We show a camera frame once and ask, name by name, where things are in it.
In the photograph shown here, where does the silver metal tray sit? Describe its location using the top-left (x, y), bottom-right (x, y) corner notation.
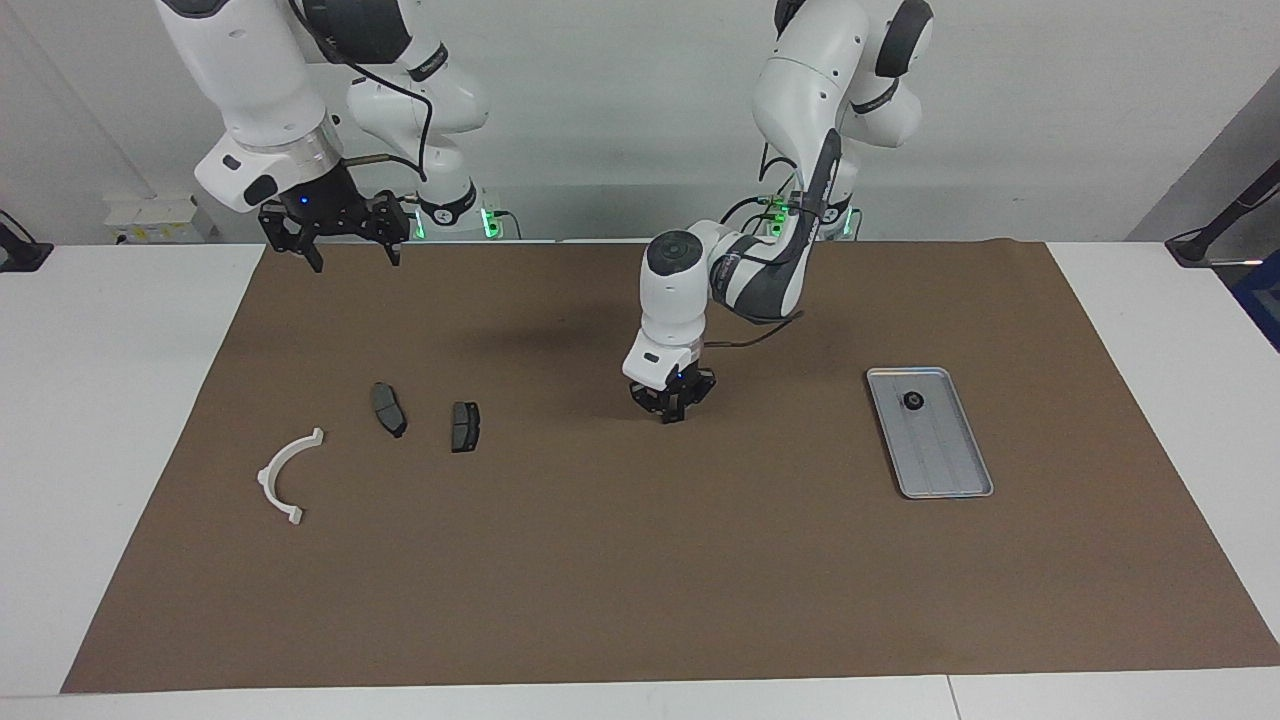
top-left (866, 366), bottom-right (995, 500)

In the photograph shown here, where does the long dark brake pad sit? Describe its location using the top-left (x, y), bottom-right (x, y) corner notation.
top-left (371, 382), bottom-right (408, 439)

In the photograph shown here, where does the brown table mat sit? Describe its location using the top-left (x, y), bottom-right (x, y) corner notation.
top-left (60, 240), bottom-right (1280, 694)

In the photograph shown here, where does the blue box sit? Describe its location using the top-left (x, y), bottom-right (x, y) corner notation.
top-left (1232, 250), bottom-right (1280, 353)

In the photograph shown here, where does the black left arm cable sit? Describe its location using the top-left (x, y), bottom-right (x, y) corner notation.
top-left (698, 140), bottom-right (811, 351)

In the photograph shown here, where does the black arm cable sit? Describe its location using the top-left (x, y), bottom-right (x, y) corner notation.
top-left (698, 140), bottom-right (811, 351)
top-left (290, 0), bottom-right (434, 183)

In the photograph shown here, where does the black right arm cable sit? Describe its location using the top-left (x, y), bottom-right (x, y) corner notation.
top-left (290, 0), bottom-right (434, 183)

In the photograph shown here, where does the white wall socket box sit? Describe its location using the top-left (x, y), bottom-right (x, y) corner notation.
top-left (105, 195), bottom-right (216, 244)

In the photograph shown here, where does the black base cable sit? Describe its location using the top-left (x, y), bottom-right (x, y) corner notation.
top-left (715, 190), bottom-right (776, 238)

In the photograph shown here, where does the white curved plastic bracket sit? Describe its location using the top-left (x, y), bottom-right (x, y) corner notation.
top-left (257, 428), bottom-right (326, 526)

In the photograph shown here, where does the black camera stand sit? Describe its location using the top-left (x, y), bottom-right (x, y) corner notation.
top-left (1165, 158), bottom-right (1280, 267)
top-left (0, 210), bottom-right (53, 273)

